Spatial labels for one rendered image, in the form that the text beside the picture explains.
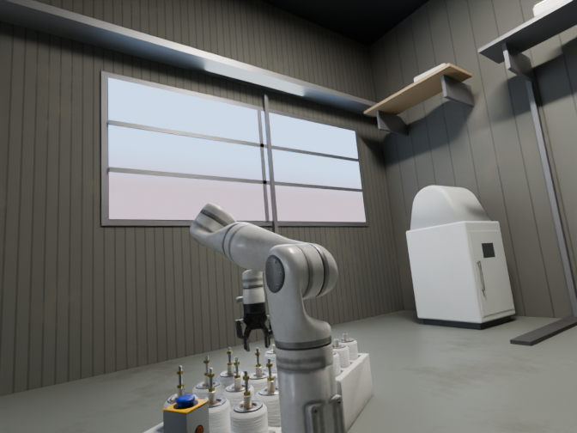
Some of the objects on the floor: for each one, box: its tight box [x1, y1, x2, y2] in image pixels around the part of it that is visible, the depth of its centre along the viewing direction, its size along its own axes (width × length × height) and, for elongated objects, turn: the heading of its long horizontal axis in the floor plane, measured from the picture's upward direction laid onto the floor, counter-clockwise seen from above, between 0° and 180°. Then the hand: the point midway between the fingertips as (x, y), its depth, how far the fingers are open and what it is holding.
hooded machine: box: [406, 186, 515, 330], centre depth 317 cm, size 63×56×124 cm
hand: (257, 345), depth 117 cm, fingers open, 6 cm apart
